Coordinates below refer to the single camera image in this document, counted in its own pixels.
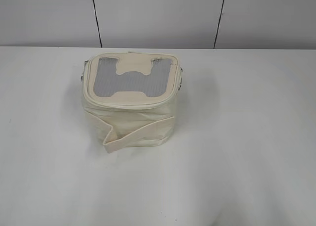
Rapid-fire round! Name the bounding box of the cream canvas zipper bag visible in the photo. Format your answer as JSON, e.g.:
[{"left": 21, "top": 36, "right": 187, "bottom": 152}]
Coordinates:
[{"left": 81, "top": 52, "right": 182, "bottom": 153}]

